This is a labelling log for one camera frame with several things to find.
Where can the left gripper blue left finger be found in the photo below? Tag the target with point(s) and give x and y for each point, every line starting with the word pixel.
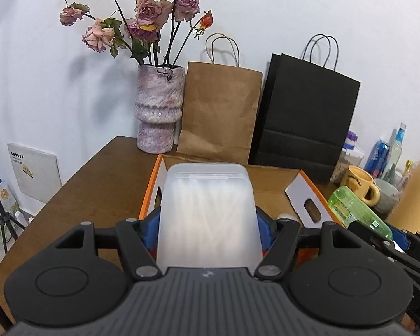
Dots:
pixel 150 229

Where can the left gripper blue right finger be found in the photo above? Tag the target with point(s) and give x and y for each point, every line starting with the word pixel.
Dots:
pixel 267 229

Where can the red cardboard box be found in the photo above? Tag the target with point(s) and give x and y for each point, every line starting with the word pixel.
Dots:
pixel 275 191

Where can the translucent cotton swab box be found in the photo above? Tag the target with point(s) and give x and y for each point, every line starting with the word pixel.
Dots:
pixel 208 218

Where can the green spray bottle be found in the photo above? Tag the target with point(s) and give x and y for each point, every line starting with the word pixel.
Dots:
pixel 349 208

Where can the white round lid behind bottle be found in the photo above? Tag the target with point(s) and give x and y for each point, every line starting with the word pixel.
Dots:
pixel 285 216

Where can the yellow thermos jug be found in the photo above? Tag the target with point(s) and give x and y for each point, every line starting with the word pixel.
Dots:
pixel 406 214

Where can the grey white mug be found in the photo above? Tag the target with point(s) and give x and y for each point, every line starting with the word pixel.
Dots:
pixel 388 196

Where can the yellow bear mug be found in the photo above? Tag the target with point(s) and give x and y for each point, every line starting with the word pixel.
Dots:
pixel 362 184

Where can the clear plastic bottle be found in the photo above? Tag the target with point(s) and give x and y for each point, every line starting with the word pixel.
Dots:
pixel 394 154

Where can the blue soda can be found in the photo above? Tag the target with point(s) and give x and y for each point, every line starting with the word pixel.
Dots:
pixel 376 161

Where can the food container purple lid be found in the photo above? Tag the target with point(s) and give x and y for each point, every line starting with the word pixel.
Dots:
pixel 350 154

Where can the pink textured vase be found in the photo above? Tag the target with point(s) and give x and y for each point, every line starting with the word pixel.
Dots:
pixel 158 106

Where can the black paper bag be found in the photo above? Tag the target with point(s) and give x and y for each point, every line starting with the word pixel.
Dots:
pixel 304 114

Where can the brown paper bag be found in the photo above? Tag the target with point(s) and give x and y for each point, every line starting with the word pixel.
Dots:
pixel 219 108

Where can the black light stand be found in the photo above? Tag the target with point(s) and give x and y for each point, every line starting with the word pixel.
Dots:
pixel 8 221

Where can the dried pink roses bouquet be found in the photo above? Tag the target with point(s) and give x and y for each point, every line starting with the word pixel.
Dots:
pixel 156 35

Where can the white wall panel box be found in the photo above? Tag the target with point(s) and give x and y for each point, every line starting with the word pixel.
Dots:
pixel 36 171

